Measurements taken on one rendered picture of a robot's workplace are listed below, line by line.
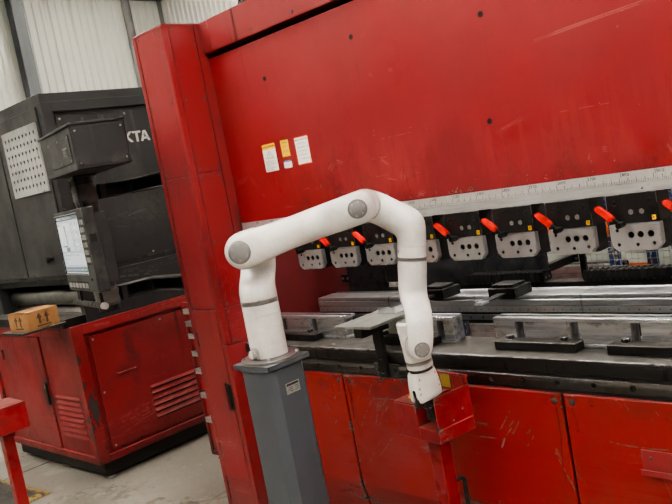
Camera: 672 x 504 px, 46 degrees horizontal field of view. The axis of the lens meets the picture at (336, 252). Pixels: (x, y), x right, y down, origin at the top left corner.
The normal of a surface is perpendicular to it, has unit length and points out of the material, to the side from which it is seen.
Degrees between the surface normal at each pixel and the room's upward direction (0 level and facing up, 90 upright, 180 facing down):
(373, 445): 90
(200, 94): 90
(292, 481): 90
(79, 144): 90
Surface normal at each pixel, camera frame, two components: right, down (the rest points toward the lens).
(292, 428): 0.70, -0.06
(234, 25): -0.71, 0.20
